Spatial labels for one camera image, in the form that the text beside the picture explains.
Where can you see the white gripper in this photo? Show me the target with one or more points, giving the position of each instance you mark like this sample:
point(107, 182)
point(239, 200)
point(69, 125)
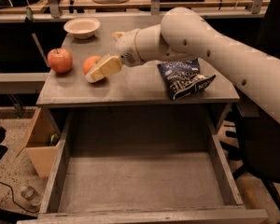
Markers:
point(126, 48)

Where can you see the orange fruit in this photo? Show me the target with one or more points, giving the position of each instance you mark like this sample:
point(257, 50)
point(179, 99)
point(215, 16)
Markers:
point(89, 63)

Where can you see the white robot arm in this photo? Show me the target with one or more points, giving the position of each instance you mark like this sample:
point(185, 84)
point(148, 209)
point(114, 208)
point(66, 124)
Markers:
point(183, 34)

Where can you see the open grey top drawer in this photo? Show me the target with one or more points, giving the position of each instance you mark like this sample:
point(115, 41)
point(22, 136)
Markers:
point(114, 167)

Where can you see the white paper bowl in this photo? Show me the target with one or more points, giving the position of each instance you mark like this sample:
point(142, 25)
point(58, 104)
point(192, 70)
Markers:
point(82, 28)

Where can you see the grey cabinet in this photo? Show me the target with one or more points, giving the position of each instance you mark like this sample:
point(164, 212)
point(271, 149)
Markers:
point(141, 85)

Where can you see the red apple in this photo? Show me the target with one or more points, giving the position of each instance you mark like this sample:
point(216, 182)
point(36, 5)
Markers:
point(60, 60)

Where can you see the blue chip bag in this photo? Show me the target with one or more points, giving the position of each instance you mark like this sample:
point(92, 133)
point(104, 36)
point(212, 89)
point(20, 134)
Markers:
point(183, 78)

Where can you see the cardboard box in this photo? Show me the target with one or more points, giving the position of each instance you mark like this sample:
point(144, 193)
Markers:
point(36, 143)

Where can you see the clear plastic bottle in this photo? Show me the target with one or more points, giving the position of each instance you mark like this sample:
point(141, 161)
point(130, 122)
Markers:
point(31, 195)

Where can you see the black office chair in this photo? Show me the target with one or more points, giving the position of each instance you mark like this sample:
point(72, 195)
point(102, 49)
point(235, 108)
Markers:
point(259, 136)

